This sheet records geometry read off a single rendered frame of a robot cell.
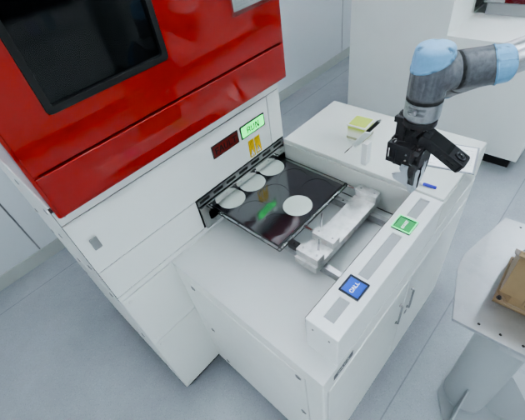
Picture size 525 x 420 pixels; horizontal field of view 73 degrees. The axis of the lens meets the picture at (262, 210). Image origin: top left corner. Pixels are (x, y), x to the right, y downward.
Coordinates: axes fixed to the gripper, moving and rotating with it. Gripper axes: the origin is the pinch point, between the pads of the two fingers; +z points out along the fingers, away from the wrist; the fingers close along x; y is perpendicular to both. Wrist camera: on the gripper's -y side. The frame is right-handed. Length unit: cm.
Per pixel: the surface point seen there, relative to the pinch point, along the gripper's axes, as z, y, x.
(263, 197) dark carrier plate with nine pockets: 20, 47, 9
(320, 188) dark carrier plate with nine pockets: 20.3, 33.2, -5.4
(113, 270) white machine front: 15, 58, 62
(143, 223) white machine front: 8, 58, 48
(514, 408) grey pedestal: 96, -51, -13
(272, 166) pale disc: 20, 56, -6
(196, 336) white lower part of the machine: 75, 58, 51
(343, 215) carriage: 22.1, 20.4, -0.6
